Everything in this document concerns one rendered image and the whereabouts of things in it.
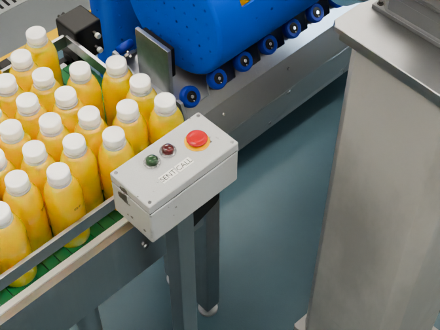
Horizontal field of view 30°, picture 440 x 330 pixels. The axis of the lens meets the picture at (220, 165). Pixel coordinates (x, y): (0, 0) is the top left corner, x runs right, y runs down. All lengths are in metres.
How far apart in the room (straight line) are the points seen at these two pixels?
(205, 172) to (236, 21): 0.34
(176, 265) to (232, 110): 0.37
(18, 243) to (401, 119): 0.72
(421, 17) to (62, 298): 0.82
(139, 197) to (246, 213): 1.36
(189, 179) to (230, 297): 1.18
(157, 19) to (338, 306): 0.91
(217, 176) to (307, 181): 1.37
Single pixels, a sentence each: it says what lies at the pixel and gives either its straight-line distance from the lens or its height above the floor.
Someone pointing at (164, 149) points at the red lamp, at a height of 1.11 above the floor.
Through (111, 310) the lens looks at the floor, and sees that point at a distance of 2.48.
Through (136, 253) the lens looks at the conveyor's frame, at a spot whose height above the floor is 0.81.
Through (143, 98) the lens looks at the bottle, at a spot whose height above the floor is 1.06.
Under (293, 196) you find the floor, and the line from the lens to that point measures 2.71.
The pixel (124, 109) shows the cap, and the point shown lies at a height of 1.08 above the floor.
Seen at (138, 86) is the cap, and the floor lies 1.08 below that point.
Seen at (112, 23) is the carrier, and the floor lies 0.70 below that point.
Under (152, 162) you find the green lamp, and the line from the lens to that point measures 1.35.
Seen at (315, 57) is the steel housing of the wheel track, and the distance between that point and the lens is 1.90.
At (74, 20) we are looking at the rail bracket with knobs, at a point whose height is 1.00.
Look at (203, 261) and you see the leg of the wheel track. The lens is 2.20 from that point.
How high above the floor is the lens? 2.14
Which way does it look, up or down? 50 degrees down
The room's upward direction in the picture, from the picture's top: straight up
